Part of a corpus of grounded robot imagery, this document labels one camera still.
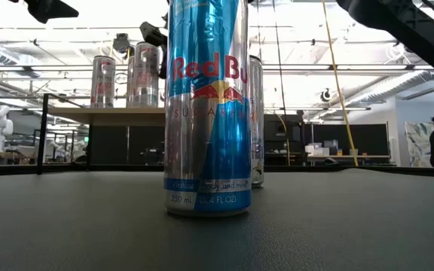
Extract silver can with red print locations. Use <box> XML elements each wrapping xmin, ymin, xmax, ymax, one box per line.
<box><xmin>90</xmin><ymin>55</ymin><xmax>117</xmax><ymax>109</ymax></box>

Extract Red Bull sugarfree can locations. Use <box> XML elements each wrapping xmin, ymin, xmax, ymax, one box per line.
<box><xmin>163</xmin><ymin>0</ymin><xmax>253</xmax><ymax>218</ymax></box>

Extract white box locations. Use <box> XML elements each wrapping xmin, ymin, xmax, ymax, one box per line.
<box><xmin>304</xmin><ymin>142</ymin><xmax>326</xmax><ymax>157</ymax></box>

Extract black table mat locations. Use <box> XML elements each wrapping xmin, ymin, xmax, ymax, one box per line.
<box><xmin>0</xmin><ymin>168</ymin><xmax>434</xmax><ymax>271</ymax></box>

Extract wooden background desk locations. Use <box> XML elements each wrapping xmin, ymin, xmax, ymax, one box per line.
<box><xmin>264</xmin><ymin>151</ymin><xmax>391</xmax><ymax>160</ymax></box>

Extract leaf pattern panel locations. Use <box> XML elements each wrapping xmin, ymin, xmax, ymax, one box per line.
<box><xmin>404</xmin><ymin>120</ymin><xmax>434</xmax><ymax>169</ymax></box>

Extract black ceiling cable reel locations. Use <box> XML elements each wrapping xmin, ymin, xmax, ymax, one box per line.
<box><xmin>112</xmin><ymin>32</ymin><xmax>132</xmax><ymax>54</ymax></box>

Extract black aluminium table frame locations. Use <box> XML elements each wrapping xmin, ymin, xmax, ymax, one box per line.
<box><xmin>0</xmin><ymin>162</ymin><xmax>434</xmax><ymax>178</ymax></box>

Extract yellow cable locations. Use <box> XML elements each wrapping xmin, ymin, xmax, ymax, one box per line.
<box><xmin>321</xmin><ymin>0</ymin><xmax>359</xmax><ymax>167</ymax></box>

